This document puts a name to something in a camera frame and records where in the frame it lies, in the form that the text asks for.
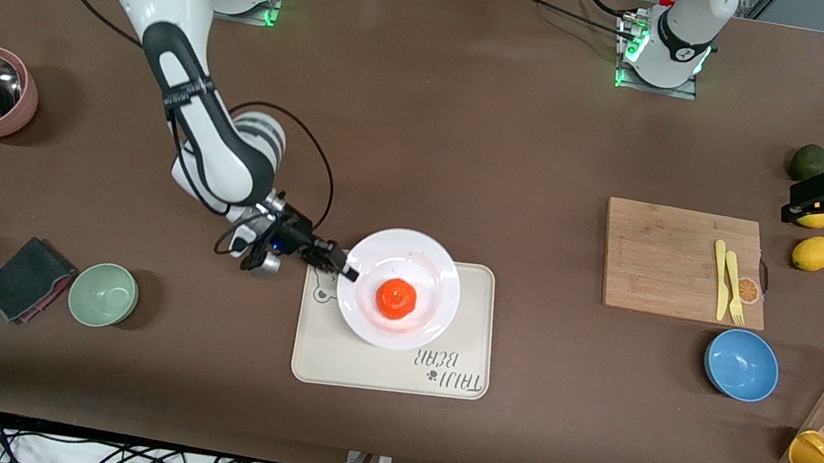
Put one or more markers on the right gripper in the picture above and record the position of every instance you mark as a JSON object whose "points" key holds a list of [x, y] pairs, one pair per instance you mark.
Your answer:
{"points": [[296, 231]]}

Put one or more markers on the orange fruit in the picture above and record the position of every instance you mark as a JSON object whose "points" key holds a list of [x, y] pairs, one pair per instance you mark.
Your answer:
{"points": [[395, 299]]}

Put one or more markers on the white round plate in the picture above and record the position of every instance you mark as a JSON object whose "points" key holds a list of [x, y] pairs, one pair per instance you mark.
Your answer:
{"points": [[431, 267]]}

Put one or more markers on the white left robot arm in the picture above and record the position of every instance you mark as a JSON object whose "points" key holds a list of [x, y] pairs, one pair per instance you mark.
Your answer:
{"points": [[683, 27]]}

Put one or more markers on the yellow lemon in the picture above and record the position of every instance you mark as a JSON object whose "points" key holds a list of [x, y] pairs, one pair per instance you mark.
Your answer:
{"points": [[815, 253], [820, 221]]}

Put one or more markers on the dark green avocado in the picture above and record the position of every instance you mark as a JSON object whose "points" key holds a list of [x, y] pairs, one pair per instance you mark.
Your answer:
{"points": [[808, 162]]}

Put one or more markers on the orange slice tag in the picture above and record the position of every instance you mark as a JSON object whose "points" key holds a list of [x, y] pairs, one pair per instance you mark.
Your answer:
{"points": [[748, 291]]}

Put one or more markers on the yellow plastic fork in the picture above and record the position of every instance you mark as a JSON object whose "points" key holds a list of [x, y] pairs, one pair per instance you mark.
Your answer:
{"points": [[733, 284]]}

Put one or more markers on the yellow plastic knife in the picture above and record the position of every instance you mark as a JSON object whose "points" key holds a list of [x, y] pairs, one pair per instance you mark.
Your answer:
{"points": [[720, 278]]}

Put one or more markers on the cream bear print tray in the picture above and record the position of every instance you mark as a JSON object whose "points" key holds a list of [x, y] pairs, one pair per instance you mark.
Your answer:
{"points": [[469, 338]]}

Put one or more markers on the wooden cutting board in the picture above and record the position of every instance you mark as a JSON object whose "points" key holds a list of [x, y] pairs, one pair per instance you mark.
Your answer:
{"points": [[653, 259]]}

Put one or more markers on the blue bowl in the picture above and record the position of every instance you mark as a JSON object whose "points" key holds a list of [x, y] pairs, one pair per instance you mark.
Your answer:
{"points": [[741, 365]]}

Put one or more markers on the light green bowl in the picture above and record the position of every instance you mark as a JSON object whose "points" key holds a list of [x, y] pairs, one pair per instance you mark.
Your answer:
{"points": [[103, 295]]}

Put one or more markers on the dark grey folded cloth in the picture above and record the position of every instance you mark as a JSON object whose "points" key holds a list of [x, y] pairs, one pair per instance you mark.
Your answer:
{"points": [[25, 280]]}

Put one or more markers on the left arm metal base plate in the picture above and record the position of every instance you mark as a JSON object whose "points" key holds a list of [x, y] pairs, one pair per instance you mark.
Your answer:
{"points": [[690, 92]]}

